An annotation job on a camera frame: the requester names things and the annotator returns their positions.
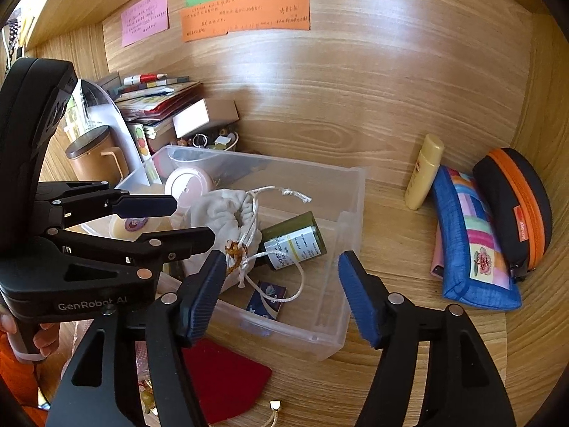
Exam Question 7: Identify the stack of books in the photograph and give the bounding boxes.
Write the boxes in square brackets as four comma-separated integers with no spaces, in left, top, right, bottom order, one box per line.
[95,71,205,138]

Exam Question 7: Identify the orange paper note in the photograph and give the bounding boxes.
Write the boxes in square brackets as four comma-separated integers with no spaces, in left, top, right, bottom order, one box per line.
[180,0,311,43]

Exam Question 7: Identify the red velvet pouch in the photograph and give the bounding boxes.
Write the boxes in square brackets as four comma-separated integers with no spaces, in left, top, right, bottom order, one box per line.
[180,337,273,425]

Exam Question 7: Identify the small blue box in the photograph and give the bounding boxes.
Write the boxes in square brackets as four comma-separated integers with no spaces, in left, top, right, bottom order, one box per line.
[246,280,289,321]

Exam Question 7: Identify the blue patchwork pencil pouch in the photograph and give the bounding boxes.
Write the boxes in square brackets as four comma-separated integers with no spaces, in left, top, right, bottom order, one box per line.
[432,164,523,310]

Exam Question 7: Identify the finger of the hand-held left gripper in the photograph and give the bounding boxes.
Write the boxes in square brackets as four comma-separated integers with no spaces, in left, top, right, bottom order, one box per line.
[38,226,217,285]
[38,180,179,232]

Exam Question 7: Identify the black orange zip case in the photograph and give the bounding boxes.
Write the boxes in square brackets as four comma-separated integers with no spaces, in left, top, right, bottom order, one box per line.
[472,148,553,284]

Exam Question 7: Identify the pink flat pouch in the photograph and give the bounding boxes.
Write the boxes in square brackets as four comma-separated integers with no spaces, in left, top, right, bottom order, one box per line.
[430,227,445,281]

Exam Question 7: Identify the person's left hand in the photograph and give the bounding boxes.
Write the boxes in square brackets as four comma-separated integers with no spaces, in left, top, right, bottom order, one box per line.
[0,309,60,357]

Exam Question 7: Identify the translucent beige plastic cup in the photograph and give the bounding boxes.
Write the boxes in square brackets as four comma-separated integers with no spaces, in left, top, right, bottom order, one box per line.
[108,213,176,238]

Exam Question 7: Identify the red white pen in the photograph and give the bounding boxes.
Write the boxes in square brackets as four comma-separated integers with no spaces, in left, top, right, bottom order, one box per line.
[123,72,167,86]

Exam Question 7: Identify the wooden desktop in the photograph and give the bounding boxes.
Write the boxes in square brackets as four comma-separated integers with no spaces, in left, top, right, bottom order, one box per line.
[40,155,556,427]

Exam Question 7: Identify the white drawstring bag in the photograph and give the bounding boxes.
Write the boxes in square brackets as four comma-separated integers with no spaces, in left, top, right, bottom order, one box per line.
[171,185,312,303]

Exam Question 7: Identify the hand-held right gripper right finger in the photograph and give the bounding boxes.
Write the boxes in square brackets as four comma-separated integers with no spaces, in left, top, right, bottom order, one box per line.
[338,250,517,427]

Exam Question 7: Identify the green bottle with white label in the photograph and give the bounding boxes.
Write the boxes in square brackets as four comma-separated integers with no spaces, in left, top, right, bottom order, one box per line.
[260,212,327,272]

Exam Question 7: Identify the person's left forearm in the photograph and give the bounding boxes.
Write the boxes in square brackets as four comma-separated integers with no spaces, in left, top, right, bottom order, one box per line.
[0,331,49,414]

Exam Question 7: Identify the pink round container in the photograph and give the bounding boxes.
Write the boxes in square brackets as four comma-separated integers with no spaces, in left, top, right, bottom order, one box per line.
[164,167,214,207]

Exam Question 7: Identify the small white cardboard box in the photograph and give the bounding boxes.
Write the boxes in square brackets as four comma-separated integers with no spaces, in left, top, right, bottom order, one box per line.
[172,99,241,139]

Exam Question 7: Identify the gold wrapped candies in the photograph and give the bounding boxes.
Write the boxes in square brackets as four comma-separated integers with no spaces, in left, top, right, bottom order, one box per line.
[140,378,156,412]

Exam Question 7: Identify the clear plastic storage box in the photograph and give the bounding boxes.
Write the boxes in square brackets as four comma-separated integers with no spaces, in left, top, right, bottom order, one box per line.
[80,144,367,362]

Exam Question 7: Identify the pink paper note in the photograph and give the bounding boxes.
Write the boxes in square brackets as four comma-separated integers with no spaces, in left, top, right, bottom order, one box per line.
[121,0,170,48]

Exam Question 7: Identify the brown ceramic mug with lid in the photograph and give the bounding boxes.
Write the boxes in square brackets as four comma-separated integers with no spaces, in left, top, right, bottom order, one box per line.
[66,125,129,183]

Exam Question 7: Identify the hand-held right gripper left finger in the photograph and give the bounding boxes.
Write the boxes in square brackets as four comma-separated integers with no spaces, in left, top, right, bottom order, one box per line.
[44,249,228,427]

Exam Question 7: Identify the yellow sunscreen bottle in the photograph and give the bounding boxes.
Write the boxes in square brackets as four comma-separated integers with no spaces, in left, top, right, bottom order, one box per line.
[404,133,445,211]

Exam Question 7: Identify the ceramic bowl with trinkets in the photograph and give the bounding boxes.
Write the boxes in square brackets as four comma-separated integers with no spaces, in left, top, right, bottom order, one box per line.
[171,129,238,174]

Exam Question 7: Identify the fruit print box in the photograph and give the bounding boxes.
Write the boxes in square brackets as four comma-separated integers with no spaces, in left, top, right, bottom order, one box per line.
[127,122,154,163]

